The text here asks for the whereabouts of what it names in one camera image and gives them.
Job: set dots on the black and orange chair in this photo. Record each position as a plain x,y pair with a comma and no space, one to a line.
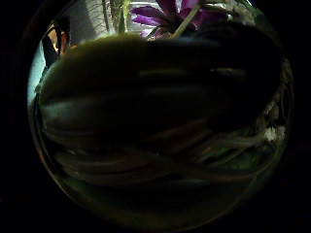
55,42

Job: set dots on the purple flower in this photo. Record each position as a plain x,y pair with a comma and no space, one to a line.
168,14

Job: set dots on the green leafy stalks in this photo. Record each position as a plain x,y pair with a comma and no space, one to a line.
117,14

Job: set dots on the small white blossom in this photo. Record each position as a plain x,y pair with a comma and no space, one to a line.
274,132

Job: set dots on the bundle of green flower stems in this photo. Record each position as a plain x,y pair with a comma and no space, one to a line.
168,161

